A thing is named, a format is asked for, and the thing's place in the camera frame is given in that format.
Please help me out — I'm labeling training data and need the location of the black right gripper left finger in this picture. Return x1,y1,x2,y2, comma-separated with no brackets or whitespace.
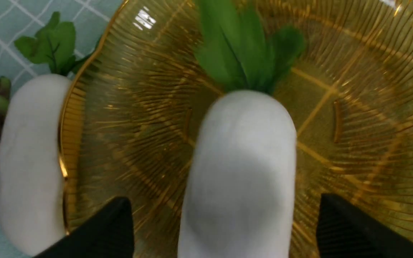
36,197,135,258

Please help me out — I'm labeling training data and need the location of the amber ribbed plastic plate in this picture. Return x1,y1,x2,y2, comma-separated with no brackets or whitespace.
58,0,413,258

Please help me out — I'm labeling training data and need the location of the white radish with green leaves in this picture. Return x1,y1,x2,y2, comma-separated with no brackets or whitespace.
177,0,306,258

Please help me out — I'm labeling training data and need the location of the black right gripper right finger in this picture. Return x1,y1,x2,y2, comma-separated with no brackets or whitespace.
316,193,413,258

